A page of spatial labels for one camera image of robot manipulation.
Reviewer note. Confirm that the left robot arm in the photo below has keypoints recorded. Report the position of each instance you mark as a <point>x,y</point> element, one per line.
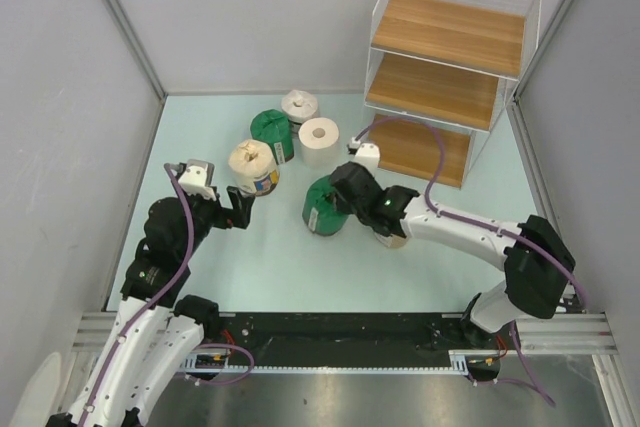
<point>155,328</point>

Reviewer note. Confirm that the brown wrapped paper roll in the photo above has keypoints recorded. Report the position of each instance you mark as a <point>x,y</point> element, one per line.
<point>392,241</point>

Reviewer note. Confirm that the white wire wooden shelf rack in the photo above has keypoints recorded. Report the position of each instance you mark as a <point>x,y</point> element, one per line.
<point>446,69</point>

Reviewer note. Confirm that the cream cartoon roll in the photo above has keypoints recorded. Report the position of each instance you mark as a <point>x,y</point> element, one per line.
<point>254,167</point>

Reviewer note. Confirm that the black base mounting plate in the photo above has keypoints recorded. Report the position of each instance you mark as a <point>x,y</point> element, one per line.
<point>260,333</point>

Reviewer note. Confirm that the white slotted cable duct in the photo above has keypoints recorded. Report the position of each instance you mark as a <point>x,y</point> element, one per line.
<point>347,361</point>

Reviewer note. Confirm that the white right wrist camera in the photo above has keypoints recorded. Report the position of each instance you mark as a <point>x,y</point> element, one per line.
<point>364,153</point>

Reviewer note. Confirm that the unwrapped white paper roll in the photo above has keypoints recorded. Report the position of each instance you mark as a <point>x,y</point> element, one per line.
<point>319,138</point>

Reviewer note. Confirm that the white wrapped paper roll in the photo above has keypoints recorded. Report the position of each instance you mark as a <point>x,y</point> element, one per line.
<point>300,106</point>

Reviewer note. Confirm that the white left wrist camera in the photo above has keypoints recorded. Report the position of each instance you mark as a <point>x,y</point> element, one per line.
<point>195,177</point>

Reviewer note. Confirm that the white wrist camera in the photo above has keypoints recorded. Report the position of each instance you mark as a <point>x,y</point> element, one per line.
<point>195,177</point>
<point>364,153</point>

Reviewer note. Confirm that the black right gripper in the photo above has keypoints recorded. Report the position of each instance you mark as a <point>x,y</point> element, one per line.
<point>342,205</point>

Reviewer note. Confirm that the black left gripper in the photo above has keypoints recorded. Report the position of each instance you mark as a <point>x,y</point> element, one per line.
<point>241,205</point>

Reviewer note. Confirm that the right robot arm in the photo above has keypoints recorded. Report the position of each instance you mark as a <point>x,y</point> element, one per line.
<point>536,264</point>

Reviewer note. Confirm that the green paper roll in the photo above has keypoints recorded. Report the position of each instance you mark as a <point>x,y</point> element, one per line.
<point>320,214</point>

